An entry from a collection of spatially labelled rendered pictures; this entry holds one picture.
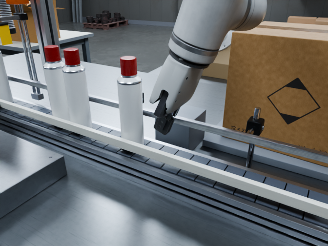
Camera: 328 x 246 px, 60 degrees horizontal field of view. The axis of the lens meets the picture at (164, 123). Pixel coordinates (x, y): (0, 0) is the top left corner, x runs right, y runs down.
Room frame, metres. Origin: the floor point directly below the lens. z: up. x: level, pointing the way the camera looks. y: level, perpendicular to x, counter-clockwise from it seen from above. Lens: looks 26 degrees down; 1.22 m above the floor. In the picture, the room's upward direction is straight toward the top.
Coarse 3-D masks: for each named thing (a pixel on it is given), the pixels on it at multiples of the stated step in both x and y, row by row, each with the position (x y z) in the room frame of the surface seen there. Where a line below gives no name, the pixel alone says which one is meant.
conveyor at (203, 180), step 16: (16, 112) 0.75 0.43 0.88; (48, 112) 0.75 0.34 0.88; (48, 128) 0.65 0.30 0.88; (96, 128) 0.65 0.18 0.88; (96, 144) 0.57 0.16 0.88; (144, 144) 0.57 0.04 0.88; (160, 144) 0.57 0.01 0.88; (144, 160) 0.50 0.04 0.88; (192, 160) 0.50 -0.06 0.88; (208, 160) 0.50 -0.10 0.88; (192, 176) 0.45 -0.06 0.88; (256, 176) 0.45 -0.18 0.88; (240, 192) 0.40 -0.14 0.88; (304, 192) 0.40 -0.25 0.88; (272, 208) 0.36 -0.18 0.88; (288, 208) 0.36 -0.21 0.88; (320, 224) 0.33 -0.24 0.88
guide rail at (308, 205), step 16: (32, 112) 0.68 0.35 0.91; (64, 128) 0.62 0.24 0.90; (80, 128) 0.59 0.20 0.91; (112, 144) 0.54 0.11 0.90; (128, 144) 0.52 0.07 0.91; (160, 160) 0.48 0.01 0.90; (176, 160) 0.46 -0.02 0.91; (208, 176) 0.42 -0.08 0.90; (224, 176) 0.41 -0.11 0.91; (240, 176) 0.40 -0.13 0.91; (256, 192) 0.38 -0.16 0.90; (272, 192) 0.36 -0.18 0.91; (288, 192) 0.36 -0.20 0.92; (304, 208) 0.34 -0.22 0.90; (320, 208) 0.33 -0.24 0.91
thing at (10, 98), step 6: (0, 54) 0.82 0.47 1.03; (0, 60) 0.81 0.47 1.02; (0, 66) 0.81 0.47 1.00; (0, 72) 0.80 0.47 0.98; (0, 78) 0.80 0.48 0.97; (6, 78) 0.82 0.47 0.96; (0, 84) 0.80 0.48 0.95; (6, 84) 0.81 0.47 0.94; (0, 90) 0.80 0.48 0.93; (6, 90) 0.81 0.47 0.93; (0, 96) 0.79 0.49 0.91; (6, 96) 0.80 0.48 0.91; (12, 96) 0.83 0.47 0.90; (12, 102) 0.82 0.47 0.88
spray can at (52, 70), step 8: (48, 48) 0.66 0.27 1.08; (56, 48) 0.67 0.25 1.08; (48, 56) 0.66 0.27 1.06; (56, 56) 0.67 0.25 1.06; (48, 64) 0.66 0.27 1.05; (56, 64) 0.66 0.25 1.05; (64, 64) 0.68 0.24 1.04; (48, 72) 0.65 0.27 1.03; (56, 72) 0.65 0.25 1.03; (48, 80) 0.65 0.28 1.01; (56, 80) 0.65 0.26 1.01; (48, 88) 0.66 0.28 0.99; (56, 88) 0.65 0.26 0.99; (64, 88) 0.66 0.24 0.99; (56, 96) 0.65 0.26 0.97; (64, 96) 0.66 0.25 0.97; (56, 104) 0.65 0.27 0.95; (64, 104) 0.66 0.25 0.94; (56, 112) 0.65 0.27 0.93; (64, 112) 0.65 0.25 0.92
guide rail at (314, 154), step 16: (16, 80) 0.83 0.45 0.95; (32, 80) 0.80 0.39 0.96; (96, 96) 0.67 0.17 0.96; (144, 112) 0.58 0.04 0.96; (208, 128) 0.50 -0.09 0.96; (224, 128) 0.49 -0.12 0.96; (256, 144) 0.45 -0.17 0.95; (272, 144) 0.44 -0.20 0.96; (288, 144) 0.43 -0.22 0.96; (320, 160) 0.40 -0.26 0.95
